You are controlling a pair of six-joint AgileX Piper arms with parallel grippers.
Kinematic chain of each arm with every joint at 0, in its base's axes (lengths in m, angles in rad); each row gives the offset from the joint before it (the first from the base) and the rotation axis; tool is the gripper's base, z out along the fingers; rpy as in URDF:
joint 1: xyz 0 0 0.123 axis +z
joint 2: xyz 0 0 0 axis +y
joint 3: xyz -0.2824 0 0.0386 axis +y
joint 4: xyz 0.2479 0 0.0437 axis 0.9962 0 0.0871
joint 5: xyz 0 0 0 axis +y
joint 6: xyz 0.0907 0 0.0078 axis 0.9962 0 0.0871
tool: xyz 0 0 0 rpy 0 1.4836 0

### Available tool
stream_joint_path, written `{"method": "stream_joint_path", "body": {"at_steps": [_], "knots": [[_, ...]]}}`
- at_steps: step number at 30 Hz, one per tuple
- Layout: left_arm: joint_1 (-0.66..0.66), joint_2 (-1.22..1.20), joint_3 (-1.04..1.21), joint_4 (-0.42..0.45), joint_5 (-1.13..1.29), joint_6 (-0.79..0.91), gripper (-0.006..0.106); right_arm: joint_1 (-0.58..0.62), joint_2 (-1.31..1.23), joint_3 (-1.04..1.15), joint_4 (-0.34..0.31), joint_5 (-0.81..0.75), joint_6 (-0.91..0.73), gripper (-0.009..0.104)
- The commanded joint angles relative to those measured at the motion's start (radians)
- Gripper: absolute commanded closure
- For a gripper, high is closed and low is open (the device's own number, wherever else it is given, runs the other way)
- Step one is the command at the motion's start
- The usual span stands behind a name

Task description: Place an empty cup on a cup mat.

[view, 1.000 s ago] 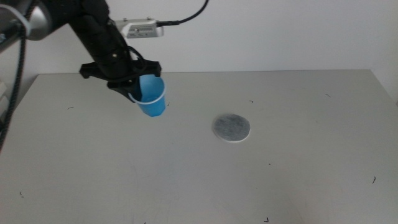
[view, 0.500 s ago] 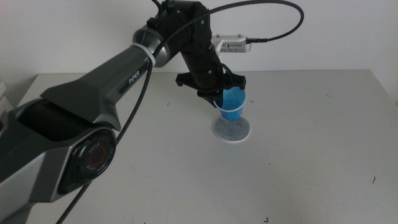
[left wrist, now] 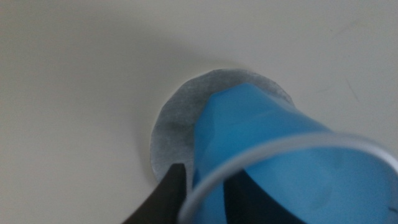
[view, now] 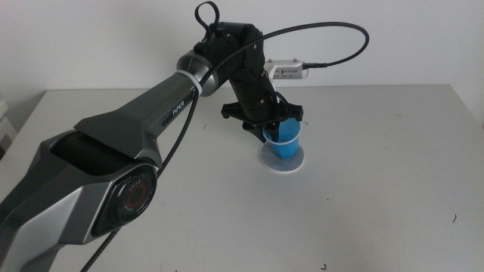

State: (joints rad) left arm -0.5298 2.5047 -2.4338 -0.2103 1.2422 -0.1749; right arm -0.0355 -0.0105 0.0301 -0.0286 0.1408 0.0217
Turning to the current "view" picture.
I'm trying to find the round grey cup mat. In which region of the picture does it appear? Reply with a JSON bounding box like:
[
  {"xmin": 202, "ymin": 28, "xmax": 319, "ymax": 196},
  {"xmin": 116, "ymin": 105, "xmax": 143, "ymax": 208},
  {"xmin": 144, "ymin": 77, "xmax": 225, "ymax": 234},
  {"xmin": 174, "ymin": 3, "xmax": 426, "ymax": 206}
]
[{"xmin": 258, "ymin": 143, "xmax": 306, "ymax": 174}]

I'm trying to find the black braided cable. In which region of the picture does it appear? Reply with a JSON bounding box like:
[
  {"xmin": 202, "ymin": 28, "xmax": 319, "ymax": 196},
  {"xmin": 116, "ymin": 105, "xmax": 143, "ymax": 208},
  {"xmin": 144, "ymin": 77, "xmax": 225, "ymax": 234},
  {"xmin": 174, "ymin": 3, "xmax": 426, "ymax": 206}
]
[{"xmin": 79, "ymin": 21, "xmax": 371, "ymax": 272}]

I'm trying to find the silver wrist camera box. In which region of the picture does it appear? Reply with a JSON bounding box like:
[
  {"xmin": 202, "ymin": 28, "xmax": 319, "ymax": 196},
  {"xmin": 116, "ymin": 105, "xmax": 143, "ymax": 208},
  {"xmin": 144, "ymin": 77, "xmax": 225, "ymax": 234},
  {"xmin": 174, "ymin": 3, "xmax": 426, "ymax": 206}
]
[{"xmin": 263, "ymin": 58, "xmax": 310, "ymax": 81}]

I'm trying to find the black cable loop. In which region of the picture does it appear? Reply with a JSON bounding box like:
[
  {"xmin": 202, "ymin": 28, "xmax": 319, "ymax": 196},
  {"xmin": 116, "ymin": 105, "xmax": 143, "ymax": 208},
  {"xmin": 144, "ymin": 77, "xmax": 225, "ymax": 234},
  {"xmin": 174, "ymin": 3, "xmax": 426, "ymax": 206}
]
[{"xmin": 194, "ymin": 1, "xmax": 221, "ymax": 39}]

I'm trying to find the white zip tie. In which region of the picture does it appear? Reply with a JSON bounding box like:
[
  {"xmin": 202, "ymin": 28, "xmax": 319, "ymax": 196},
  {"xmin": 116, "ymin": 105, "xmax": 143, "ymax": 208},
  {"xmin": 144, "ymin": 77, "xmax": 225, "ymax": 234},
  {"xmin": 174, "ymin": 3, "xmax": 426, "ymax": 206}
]
[{"xmin": 175, "ymin": 69, "xmax": 203, "ymax": 96}]

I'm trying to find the blue plastic cup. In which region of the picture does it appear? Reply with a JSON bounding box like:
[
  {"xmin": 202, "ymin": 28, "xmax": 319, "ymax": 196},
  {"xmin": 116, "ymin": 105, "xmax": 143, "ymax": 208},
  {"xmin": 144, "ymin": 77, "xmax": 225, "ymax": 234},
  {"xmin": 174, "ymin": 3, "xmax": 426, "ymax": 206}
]
[{"xmin": 262, "ymin": 117, "xmax": 303, "ymax": 159}]

